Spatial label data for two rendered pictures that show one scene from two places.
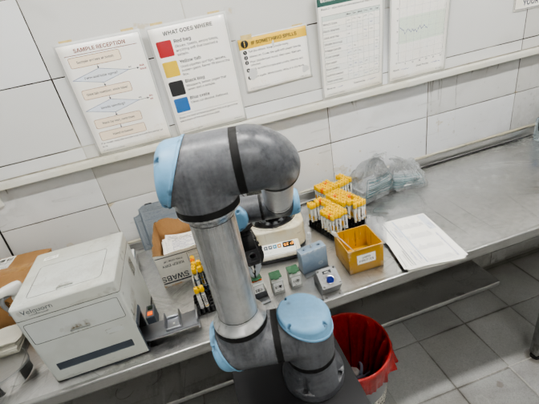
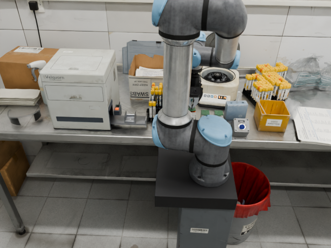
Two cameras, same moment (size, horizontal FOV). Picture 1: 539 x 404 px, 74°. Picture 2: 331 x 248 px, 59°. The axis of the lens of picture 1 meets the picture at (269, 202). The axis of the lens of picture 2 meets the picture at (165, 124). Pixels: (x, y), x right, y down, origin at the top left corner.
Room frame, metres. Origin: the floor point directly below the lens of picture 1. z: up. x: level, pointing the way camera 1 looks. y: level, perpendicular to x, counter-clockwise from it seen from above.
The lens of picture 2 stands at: (-0.22, -0.03, 1.73)
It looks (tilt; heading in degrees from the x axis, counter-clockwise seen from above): 36 degrees down; 12
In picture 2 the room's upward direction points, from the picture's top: 1 degrees clockwise
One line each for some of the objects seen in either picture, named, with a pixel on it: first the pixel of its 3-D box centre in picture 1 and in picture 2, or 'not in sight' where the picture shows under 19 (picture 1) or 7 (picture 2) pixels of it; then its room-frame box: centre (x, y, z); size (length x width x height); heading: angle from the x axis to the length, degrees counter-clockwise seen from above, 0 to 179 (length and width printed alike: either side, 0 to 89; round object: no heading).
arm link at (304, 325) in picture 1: (303, 329); (211, 138); (0.57, -0.02, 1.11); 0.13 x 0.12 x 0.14; 89
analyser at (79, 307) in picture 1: (96, 300); (87, 88); (0.92, 0.61, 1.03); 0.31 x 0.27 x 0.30; 100
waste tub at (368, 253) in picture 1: (358, 248); (270, 115); (1.05, -0.28, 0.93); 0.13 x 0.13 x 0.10; 8
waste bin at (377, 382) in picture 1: (350, 375); (233, 204); (1.05, -0.20, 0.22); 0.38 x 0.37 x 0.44; 100
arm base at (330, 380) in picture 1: (311, 360); (210, 162); (0.58, -0.02, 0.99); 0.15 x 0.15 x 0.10
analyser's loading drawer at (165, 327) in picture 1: (166, 324); (125, 118); (0.87, 0.40, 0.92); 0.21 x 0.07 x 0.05; 100
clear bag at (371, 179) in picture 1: (368, 175); (302, 70); (1.53, -0.49, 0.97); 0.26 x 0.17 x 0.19; 116
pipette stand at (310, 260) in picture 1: (312, 258); (235, 111); (1.05, -0.11, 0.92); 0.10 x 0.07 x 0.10; 107
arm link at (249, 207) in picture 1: (240, 211); (196, 55); (0.87, 0.08, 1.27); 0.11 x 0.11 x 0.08; 89
